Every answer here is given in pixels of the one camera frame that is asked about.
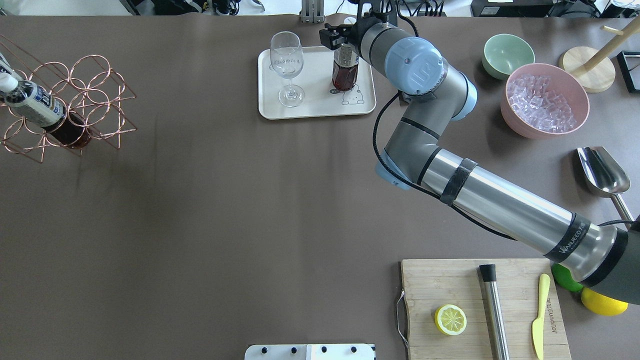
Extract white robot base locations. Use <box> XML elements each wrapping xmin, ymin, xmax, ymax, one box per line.
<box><xmin>244</xmin><ymin>342</ymin><xmax>377</xmax><ymax>360</ymax></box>

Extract bamboo cutting board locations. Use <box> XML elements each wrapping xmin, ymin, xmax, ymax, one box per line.
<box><xmin>401</xmin><ymin>259</ymin><xmax>551</xmax><ymax>360</ymax></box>

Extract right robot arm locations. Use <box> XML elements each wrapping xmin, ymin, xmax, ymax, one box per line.
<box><xmin>318</xmin><ymin>11</ymin><xmax>640</xmax><ymax>305</ymax></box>

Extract half lemon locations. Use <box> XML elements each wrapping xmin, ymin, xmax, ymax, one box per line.
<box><xmin>434</xmin><ymin>304</ymin><xmax>467</xmax><ymax>336</ymax></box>

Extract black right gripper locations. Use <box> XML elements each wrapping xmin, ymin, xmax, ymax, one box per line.
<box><xmin>318</xmin><ymin>13</ymin><xmax>381</xmax><ymax>56</ymax></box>

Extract mint green bowl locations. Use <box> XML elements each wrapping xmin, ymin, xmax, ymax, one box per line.
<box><xmin>482</xmin><ymin>33</ymin><xmax>536</xmax><ymax>80</ymax></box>

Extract steel ice scoop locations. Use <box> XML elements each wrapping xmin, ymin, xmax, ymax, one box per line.
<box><xmin>576</xmin><ymin>146</ymin><xmax>635</xmax><ymax>230</ymax></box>

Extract pink bowl of ice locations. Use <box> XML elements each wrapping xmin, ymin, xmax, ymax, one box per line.
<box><xmin>500</xmin><ymin>63</ymin><xmax>590</xmax><ymax>139</ymax></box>

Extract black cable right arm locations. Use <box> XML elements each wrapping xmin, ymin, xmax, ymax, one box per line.
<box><xmin>372</xmin><ymin>15</ymin><xmax>636</xmax><ymax>242</ymax></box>

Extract steel cylinder grinder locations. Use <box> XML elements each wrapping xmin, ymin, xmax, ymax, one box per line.
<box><xmin>478</xmin><ymin>264</ymin><xmax>511</xmax><ymax>360</ymax></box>

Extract cream rabbit tray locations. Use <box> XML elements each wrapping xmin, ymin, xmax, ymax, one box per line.
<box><xmin>257</xmin><ymin>46</ymin><xmax>377</xmax><ymax>120</ymax></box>

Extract whole lemon lower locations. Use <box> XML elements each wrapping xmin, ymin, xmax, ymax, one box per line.
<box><xmin>580</xmin><ymin>287</ymin><xmax>629</xmax><ymax>317</ymax></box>

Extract black box with label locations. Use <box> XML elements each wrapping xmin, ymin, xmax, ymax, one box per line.
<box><xmin>470</xmin><ymin>0</ymin><xmax>554</xmax><ymax>18</ymax></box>

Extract aluminium frame post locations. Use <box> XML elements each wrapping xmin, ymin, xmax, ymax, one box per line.
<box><xmin>300</xmin><ymin>0</ymin><xmax>325</xmax><ymax>24</ymax></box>

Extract black tray at table end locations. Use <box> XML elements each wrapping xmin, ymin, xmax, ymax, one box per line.
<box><xmin>615</xmin><ymin>51</ymin><xmax>640</xmax><ymax>94</ymax></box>

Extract tea bottle grasped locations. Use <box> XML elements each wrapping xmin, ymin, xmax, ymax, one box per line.
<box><xmin>332</xmin><ymin>44</ymin><xmax>360</xmax><ymax>92</ymax></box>

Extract green lime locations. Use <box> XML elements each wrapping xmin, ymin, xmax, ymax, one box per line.
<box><xmin>551</xmin><ymin>263</ymin><xmax>585</xmax><ymax>293</ymax></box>

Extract yellow plastic knife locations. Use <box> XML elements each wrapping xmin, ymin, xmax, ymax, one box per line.
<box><xmin>531</xmin><ymin>273</ymin><xmax>551</xmax><ymax>360</ymax></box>

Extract wine glass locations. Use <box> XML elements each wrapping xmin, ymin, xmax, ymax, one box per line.
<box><xmin>269</xmin><ymin>30</ymin><xmax>305</xmax><ymax>108</ymax></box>

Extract tea bottle at basket end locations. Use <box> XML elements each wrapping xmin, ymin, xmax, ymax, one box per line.
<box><xmin>0</xmin><ymin>73</ymin><xmax>92</xmax><ymax>149</ymax></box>

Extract copper wire bottle basket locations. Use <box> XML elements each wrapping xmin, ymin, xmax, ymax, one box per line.
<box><xmin>1</xmin><ymin>36</ymin><xmax>138</xmax><ymax>164</ymax></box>

